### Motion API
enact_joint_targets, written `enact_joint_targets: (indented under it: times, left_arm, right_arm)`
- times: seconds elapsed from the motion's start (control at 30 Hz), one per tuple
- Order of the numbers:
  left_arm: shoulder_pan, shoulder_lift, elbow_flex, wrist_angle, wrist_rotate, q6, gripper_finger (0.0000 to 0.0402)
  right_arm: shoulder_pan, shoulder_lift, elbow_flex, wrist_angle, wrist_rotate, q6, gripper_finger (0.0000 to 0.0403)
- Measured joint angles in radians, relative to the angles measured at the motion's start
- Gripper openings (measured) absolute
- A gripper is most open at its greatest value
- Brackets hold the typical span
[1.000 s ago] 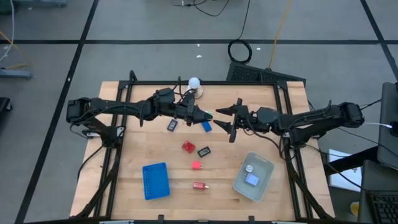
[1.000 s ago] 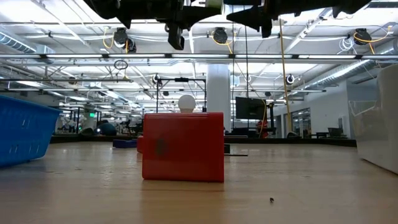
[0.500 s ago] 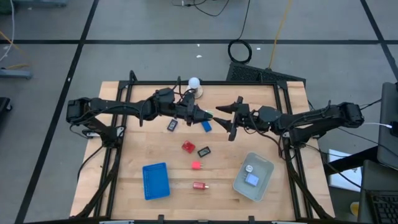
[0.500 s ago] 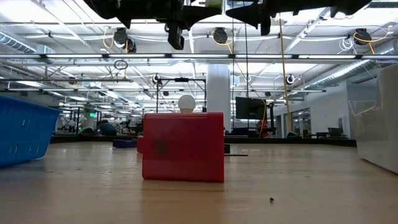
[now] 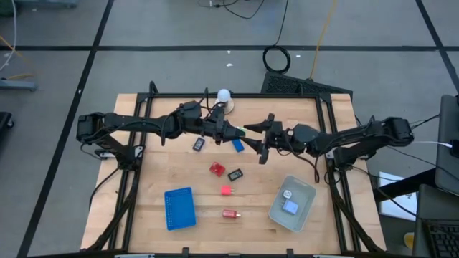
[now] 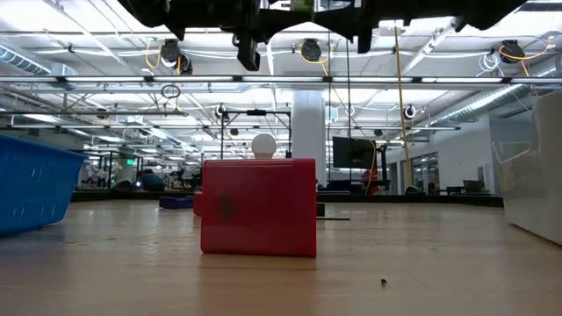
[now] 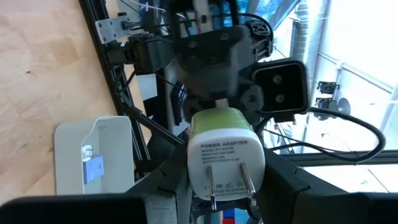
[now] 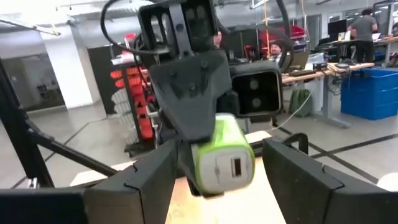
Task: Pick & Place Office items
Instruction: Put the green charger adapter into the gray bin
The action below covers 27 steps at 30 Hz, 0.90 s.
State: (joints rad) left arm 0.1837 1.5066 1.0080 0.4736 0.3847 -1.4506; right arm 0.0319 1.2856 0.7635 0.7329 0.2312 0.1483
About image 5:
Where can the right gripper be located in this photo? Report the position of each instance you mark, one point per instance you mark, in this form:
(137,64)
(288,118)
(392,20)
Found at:
(278,136)

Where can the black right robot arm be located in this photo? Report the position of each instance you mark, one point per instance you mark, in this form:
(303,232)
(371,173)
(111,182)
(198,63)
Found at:
(344,138)

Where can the blue rectangular block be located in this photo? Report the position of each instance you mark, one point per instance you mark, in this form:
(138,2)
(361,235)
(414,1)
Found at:
(239,146)

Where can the red plug charger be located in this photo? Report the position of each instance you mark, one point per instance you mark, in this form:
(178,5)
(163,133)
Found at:
(229,214)

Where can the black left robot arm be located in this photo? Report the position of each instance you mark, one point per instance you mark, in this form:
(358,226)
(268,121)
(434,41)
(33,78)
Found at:
(136,120)

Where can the grey laptop with keyboard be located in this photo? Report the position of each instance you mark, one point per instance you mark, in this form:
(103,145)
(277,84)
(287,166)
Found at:
(430,204)

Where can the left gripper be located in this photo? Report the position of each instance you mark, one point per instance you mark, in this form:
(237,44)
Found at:
(217,125)

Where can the pink-red plug adapter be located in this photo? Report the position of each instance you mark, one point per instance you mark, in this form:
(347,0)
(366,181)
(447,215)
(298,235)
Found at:
(226,190)

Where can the small black digital display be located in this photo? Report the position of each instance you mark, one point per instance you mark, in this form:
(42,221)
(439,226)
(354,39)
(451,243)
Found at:
(235,175)

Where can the black perforated panel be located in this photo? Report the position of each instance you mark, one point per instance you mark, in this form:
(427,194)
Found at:
(287,84)

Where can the yellow round object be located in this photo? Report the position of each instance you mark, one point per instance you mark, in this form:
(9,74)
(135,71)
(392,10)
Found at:
(409,241)

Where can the light grey plastic bin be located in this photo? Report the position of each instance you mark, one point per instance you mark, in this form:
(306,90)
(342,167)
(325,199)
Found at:
(303,190)

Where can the blue plastic basket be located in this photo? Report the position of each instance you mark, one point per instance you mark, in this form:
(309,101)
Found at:
(179,209)

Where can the small white charger cube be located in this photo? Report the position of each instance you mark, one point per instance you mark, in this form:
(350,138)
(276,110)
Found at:
(290,207)

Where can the small white round piece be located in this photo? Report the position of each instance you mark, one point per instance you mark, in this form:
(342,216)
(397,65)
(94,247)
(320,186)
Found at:
(287,194)

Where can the white bulb brass lamp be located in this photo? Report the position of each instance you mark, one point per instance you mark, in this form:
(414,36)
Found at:
(224,95)

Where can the red square box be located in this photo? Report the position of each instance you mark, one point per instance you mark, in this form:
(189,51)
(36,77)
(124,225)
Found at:
(217,169)

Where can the grey monitor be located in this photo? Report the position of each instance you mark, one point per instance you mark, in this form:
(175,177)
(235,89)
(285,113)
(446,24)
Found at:
(448,161)

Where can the black desk beam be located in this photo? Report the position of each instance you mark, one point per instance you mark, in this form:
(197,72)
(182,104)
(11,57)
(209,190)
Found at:
(405,184)

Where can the black aluminium table frame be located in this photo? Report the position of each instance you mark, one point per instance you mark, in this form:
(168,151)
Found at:
(287,95)

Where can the grey metal bar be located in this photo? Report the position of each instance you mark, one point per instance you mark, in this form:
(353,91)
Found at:
(18,85)

